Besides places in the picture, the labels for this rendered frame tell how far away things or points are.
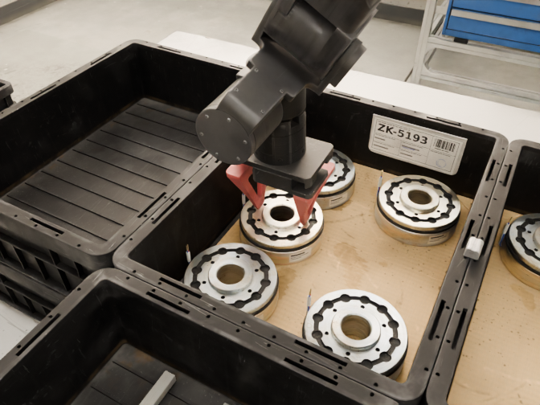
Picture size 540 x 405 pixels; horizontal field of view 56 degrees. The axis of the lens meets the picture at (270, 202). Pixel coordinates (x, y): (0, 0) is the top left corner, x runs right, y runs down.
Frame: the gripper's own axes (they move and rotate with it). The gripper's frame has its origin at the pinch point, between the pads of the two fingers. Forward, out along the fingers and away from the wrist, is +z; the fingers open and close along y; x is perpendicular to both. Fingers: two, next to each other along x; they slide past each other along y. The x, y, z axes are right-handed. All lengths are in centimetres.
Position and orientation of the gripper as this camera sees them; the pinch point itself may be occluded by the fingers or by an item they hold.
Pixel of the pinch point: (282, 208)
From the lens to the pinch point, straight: 61.7
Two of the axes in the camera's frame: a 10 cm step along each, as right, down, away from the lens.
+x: 4.8, -6.2, 6.2
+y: 8.7, 3.0, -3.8
